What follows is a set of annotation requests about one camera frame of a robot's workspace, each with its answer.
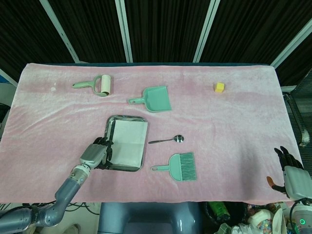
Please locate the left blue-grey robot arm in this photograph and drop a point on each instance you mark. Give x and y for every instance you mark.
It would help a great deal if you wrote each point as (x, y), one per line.
(65, 190)

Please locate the green bottle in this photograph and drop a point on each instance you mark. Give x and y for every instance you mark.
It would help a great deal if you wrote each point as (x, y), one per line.
(220, 210)

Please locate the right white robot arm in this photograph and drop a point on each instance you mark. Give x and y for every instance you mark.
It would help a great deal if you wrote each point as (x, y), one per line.
(303, 217)

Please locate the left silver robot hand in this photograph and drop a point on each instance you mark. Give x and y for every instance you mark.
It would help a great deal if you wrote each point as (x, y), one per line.
(93, 154)

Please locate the silver metal tray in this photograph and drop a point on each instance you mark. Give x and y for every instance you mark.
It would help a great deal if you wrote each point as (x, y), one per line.
(143, 156)

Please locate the green dustpan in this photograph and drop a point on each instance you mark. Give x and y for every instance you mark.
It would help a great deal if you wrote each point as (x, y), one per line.
(157, 98)

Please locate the metal spoon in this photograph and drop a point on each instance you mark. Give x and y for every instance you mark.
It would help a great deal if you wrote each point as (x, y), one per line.
(180, 139)

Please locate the white paper sheet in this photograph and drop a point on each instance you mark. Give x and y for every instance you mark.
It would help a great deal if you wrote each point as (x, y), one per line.
(130, 141)

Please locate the blue-grey robot torso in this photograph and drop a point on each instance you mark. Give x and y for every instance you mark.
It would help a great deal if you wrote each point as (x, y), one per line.
(148, 217)

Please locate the black office chair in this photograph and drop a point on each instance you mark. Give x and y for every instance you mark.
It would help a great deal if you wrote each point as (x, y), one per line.
(298, 107)

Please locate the green hand brush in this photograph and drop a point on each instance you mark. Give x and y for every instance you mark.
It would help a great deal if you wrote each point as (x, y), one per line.
(178, 168)

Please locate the white partition post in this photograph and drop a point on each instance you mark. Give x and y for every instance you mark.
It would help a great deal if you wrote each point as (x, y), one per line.
(292, 46)
(206, 31)
(62, 31)
(124, 31)

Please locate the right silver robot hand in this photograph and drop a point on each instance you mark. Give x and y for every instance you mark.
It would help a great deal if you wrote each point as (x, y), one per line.
(296, 178)

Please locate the pink plush table cloth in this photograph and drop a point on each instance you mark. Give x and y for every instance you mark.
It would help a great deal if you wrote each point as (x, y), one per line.
(219, 136)

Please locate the green lint roller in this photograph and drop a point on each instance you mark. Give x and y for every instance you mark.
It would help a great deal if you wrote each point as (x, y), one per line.
(105, 84)

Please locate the black basket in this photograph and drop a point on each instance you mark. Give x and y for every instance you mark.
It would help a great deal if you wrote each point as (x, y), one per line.
(237, 212)

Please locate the yellow cube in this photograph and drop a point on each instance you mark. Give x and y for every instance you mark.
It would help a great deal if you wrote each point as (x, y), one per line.
(219, 87)

